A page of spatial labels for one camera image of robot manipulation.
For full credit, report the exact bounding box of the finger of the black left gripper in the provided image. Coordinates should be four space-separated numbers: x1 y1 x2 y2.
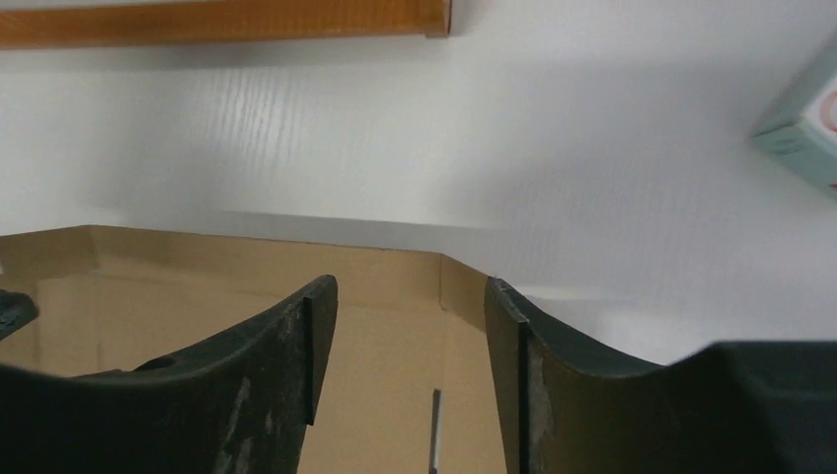
0 289 38 340

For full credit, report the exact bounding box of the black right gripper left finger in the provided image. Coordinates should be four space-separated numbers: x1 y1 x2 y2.
1 275 339 473

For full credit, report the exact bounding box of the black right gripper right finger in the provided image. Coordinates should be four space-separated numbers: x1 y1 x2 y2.
484 277 836 473

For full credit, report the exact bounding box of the brown cardboard box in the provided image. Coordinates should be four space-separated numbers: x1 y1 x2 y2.
0 224 508 474

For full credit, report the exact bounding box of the white teal small carton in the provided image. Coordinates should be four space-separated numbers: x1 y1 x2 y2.
751 39 836 199

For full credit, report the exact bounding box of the orange wooden shelf rack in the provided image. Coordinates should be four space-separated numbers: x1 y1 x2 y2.
1 0 452 49

